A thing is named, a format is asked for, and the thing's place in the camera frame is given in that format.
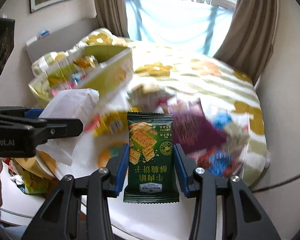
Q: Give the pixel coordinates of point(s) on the grey headboard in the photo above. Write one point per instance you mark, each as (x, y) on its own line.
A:
(62, 39)

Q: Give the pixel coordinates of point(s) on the brown curtain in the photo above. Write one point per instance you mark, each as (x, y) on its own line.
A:
(111, 14)
(248, 45)

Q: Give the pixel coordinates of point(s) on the blue red snack bag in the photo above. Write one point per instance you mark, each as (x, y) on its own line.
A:
(220, 162)

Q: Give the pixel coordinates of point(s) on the purple snack bag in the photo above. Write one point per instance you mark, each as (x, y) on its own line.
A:
(194, 132)

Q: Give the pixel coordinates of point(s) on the yellow green cardboard box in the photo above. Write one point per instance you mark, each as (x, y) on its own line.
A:
(104, 68)

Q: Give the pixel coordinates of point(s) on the floral patterned bed blanket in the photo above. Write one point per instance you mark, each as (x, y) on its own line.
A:
(194, 77)

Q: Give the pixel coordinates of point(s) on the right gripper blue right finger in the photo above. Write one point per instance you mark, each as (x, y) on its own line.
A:
(185, 167)

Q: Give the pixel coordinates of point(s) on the brown right curtain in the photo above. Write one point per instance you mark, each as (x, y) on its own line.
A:
(248, 45)

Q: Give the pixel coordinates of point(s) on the light blue window cloth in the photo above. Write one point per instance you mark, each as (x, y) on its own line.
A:
(178, 24)

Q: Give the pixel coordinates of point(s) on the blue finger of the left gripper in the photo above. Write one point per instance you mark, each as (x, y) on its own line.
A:
(12, 127)
(33, 113)

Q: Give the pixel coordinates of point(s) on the brown left curtain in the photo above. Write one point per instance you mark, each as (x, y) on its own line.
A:
(111, 14)

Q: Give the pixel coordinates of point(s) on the white pink snack packet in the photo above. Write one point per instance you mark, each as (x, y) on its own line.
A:
(72, 103)

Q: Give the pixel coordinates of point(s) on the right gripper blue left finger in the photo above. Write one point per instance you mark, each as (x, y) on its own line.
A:
(117, 167)

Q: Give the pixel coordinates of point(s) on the green cracker packet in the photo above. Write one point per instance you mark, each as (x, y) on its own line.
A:
(151, 174)

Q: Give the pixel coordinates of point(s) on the yellow snack packet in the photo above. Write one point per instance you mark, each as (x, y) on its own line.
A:
(111, 122)

